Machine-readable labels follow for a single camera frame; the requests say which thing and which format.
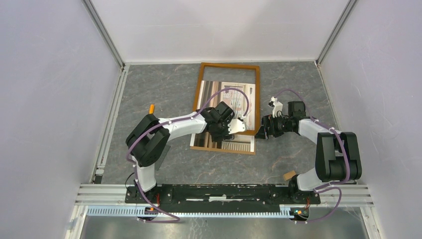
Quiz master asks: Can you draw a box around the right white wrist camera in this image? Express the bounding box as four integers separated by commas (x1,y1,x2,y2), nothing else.
268,97,283,118

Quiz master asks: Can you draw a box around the wooden picture frame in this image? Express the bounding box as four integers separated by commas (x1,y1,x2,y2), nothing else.
196,62,261,136

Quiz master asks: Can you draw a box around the brown fibreboard backing board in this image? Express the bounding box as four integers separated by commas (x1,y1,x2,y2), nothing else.
190,132,255,155

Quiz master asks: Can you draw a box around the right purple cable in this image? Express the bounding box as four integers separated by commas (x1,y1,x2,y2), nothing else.
273,89,351,225

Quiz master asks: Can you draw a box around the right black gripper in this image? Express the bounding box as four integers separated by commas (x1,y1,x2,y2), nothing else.
254,113,292,140

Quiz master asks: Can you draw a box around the grey building baseplate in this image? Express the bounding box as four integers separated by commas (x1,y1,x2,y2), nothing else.
154,144,171,171

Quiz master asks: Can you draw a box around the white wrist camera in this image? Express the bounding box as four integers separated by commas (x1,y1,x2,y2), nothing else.
228,116,247,134
268,97,283,118

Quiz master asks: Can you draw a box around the yellow handle screwdriver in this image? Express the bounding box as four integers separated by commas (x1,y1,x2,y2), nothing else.
149,104,155,114

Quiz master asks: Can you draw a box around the slotted cable duct rail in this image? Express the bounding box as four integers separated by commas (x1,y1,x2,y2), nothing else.
86,206,294,219

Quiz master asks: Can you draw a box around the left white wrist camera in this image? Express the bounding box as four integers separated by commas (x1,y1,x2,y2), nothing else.
228,116,247,134

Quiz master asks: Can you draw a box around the small cardboard block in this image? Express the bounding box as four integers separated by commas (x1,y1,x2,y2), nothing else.
283,170,296,181

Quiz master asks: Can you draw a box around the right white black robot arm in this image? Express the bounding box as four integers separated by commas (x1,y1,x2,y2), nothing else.
255,98,362,203

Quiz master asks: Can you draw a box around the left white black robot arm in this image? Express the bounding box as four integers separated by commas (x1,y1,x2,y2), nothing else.
125,102,235,203

